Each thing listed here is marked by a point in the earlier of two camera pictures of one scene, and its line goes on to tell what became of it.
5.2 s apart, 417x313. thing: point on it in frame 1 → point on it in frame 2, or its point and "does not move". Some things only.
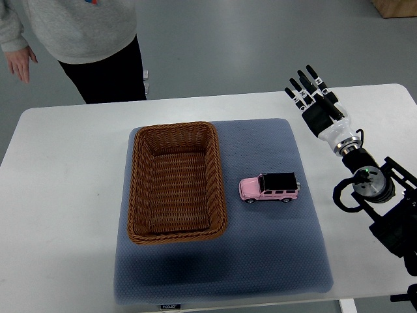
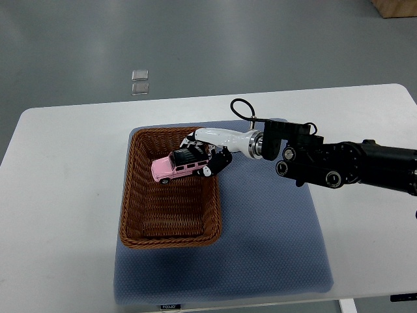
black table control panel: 170,306 does not move
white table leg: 348,306 does not move
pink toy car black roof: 283,186 → 180,162
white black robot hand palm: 333,128 → 249,142
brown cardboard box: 396,8 does not move
